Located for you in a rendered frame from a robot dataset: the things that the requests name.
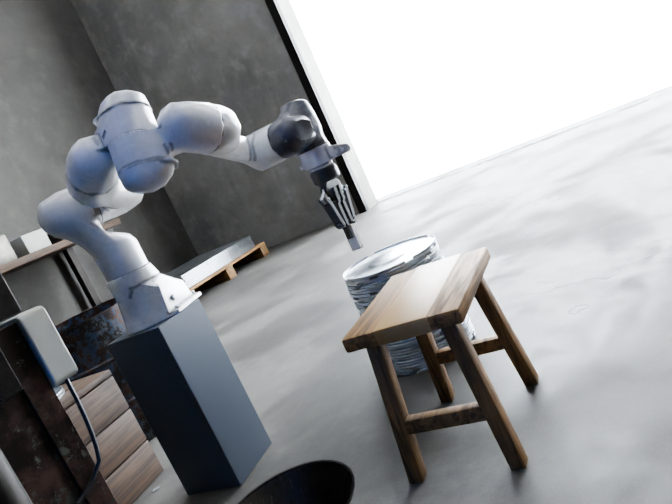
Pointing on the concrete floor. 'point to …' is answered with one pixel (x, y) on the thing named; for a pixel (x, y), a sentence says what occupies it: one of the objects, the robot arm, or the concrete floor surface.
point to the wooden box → (113, 436)
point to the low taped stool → (452, 306)
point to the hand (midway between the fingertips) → (352, 237)
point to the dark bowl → (306, 485)
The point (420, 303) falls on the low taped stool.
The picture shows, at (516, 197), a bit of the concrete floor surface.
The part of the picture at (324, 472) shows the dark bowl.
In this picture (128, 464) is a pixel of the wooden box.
